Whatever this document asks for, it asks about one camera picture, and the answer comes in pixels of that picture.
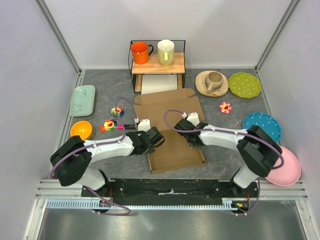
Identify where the brown cardboard paper box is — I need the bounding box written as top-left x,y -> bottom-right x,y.
134,88 -> 205,174

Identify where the pink marker pen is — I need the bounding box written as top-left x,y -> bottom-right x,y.
116,124 -> 136,130

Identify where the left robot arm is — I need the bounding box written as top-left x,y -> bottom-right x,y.
50,127 -> 165,190

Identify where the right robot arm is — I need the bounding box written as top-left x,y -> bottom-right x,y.
174,119 -> 284,189

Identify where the white square plate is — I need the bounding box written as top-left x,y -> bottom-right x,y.
141,74 -> 178,95

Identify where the red rainbow flower toy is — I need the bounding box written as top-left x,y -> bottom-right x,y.
99,118 -> 118,133

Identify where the beige saucer plate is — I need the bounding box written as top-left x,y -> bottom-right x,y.
195,70 -> 229,97

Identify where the pink flower toy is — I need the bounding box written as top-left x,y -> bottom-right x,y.
219,101 -> 232,114

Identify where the beige ceramic cup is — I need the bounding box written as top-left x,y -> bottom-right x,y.
204,71 -> 223,94

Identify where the light green mug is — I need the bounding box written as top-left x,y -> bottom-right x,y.
157,39 -> 175,66

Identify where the orange mug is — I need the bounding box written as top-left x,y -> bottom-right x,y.
130,41 -> 154,65

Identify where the orange bowl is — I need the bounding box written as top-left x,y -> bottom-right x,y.
70,120 -> 93,140

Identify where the mint green tray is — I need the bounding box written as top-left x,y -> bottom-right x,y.
69,85 -> 96,117

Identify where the green dotted plate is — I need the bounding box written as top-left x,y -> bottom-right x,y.
228,72 -> 262,99

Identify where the blue dotted plate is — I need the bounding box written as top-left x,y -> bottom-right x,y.
242,112 -> 282,142

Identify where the pink plate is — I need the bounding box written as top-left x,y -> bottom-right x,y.
265,146 -> 301,187

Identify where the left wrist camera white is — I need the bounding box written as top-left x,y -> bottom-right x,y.
135,119 -> 151,132

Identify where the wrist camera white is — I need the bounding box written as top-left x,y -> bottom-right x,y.
182,112 -> 200,127
135,119 -> 151,132

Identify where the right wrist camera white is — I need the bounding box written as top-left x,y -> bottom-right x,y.
182,112 -> 200,127

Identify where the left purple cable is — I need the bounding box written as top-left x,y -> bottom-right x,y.
49,97 -> 140,180

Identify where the black wire shelf rack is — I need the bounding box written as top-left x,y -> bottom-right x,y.
128,39 -> 186,93

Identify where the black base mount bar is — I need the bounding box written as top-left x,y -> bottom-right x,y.
97,178 -> 258,206

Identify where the white cable duct rail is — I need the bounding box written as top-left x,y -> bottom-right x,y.
46,199 -> 250,211

